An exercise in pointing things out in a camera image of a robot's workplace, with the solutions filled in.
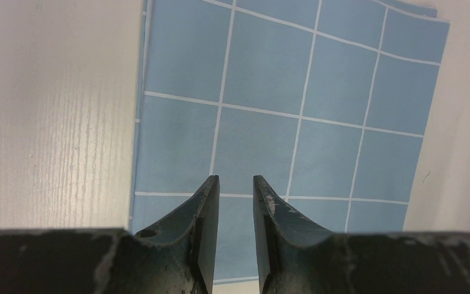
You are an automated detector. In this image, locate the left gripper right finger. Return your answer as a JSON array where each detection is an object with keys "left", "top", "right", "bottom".
[{"left": 253, "top": 175, "right": 334, "bottom": 293}]

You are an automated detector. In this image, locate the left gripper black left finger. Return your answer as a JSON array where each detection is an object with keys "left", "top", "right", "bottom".
[{"left": 134, "top": 175, "right": 220, "bottom": 293}]

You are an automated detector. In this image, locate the blue checked cloth napkin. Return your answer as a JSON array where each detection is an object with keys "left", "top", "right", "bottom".
[{"left": 130, "top": 1, "right": 450, "bottom": 284}]

